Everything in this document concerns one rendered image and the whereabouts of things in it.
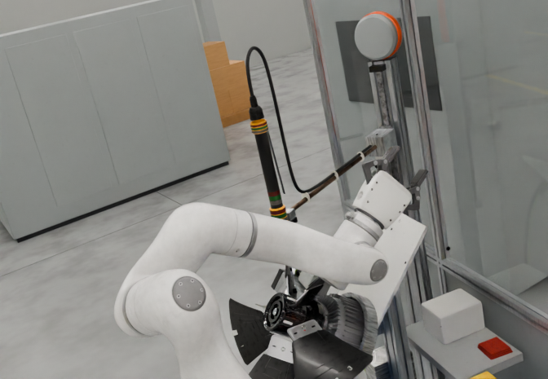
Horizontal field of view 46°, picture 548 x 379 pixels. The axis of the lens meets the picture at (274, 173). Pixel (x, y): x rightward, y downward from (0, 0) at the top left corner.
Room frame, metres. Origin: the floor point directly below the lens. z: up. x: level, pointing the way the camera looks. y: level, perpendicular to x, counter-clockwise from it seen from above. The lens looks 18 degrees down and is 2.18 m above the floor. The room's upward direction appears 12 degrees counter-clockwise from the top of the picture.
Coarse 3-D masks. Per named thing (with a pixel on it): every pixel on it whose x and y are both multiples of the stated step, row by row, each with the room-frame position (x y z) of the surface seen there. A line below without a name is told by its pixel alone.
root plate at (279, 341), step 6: (276, 336) 1.69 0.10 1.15; (270, 342) 1.69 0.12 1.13; (276, 342) 1.69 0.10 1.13; (282, 342) 1.68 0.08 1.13; (288, 342) 1.68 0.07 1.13; (270, 348) 1.68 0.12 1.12; (276, 348) 1.68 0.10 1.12; (288, 348) 1.67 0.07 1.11; (270, 354) 1.67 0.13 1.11; (276, 354) 1.67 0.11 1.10; (282, 354) 1.66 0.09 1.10; (288, 354) 1.66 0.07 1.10; (288, 360) 1.65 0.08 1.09
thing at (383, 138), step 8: (384, 128) 2.15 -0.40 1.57; (392, 128) 2.14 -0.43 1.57; (368, 136) 2.09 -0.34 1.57; (376, 136) 2.07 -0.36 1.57; (384, 136) 2.06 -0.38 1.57; (392, 136) 2.10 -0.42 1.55; (368, 144) 2.09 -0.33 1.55; (376, 144) 2.07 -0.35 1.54; (384, 144) 2.05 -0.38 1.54; (392, 144) 2.10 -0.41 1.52; (376, 152) 2.07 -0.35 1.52; (384, 152) 2.05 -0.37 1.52
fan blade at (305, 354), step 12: (312, 336) 1.58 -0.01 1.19; (324, 336) 1.57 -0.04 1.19; (300, 348) 1.55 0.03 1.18; (312, 348) 1.53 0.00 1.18; (324, 348) 1.52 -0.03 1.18; (336, 348) 1.51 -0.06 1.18; (348, 348) 1.49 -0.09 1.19; (300, 360) 1.51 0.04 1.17; (312, 360) 1.49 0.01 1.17; (324, 360) 1.48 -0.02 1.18; (336, 360) 1.46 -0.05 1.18; (348, 360) 1.45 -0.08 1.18; (360, 360) 1.43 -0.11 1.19; (372, 360) 1.41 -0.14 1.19; (300, 372) 1.47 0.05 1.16; (312, 372) 1.45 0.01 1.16; (324, 372) 1.44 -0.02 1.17; (336, 372) 1.42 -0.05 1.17; (348, 372) 1.41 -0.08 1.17
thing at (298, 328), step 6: (300, 324) 1.65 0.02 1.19; (306, 324) 1.65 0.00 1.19; (312, 324) 1.64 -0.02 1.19; (318, 324) 1.64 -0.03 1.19; (288, 330) 1.64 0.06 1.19; (294, 330) 1.63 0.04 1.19; (300, 330) 1.63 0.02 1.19; (306, 330) 1.62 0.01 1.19; (312, 330) 1.62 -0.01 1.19; (294, 336) 1.61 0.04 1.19; (300, 336) 1.60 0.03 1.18
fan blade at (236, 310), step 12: (240, 312) 1.92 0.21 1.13; (252, 312) 1.85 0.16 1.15; (240, 324) 1.91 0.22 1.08; (252, 324) 1.85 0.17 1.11; (240, 336) 1.92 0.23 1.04; (252, 336) 1.87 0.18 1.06; (264, 336) 1.82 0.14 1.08; (240, 348) 1.92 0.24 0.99; (252, 348) 1.87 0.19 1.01; (264, 348) 1.83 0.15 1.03; (252, 360) 1.87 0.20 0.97
